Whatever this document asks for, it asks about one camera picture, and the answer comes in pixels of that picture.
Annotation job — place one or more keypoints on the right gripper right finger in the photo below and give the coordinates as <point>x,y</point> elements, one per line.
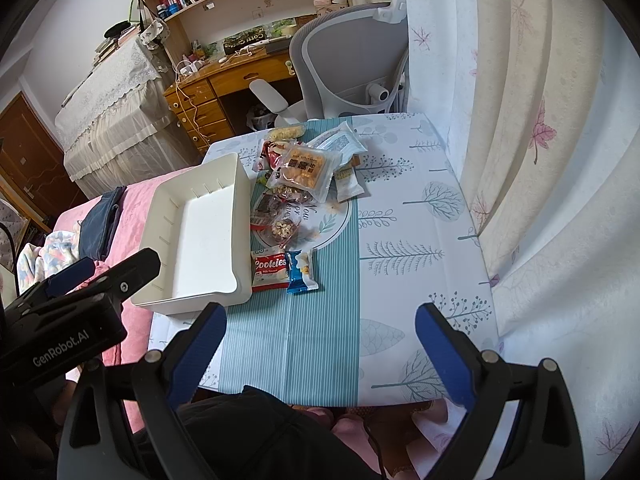
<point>482,382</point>

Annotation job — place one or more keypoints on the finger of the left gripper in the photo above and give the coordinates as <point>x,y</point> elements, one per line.
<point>66,280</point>
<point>120,282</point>

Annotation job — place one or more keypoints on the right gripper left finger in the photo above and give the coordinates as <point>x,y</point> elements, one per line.
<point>165,379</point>

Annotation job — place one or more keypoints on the white plastic storage bin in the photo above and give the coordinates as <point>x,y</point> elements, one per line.
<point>199,225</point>

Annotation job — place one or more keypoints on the red cookies packet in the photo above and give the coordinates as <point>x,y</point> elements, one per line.
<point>270,269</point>

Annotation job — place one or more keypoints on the clear dark candy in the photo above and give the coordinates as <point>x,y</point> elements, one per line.
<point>267,208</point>

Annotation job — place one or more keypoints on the clear nut candy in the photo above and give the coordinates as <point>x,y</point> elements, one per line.
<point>280,231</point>

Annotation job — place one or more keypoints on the blue snack packet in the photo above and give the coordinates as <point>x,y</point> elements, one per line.
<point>300,272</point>

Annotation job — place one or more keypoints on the red white date snack bag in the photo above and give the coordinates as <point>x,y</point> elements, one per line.
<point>269,154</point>

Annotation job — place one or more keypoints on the clear bag orange crackers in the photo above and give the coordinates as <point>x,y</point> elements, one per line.
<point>306,169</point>

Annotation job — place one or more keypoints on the rice cracker pack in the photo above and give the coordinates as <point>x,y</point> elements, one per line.
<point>286,133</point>

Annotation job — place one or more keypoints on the white blue wafer pack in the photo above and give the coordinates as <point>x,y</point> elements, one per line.
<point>341,140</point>

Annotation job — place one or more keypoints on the oats protein bar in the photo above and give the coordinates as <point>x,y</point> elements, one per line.
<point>346,181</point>

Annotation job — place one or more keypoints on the floral white pajama cloth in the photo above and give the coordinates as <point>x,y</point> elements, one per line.
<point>34,264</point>

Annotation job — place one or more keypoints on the navy folded garment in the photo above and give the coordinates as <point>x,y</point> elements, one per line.
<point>97,230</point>

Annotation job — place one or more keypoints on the pink bed blanket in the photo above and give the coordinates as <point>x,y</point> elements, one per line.
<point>135,210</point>

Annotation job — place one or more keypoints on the brown wooden door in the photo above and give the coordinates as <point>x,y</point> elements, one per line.
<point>33,162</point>

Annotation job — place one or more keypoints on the lace covered piano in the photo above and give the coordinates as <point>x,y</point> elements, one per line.
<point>116,127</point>

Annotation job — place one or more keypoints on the wooden desk with drawers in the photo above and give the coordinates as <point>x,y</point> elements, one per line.
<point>212,104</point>

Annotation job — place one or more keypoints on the teal tree pattern tablecloth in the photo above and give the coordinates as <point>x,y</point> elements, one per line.
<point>407,240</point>

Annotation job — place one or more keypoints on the black waste bin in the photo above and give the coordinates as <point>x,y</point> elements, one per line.
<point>260,118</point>

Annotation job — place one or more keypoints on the floral white curtain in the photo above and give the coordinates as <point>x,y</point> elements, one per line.
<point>537,103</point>

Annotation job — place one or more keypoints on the grey white office chair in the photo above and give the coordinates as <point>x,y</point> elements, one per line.
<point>348,62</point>

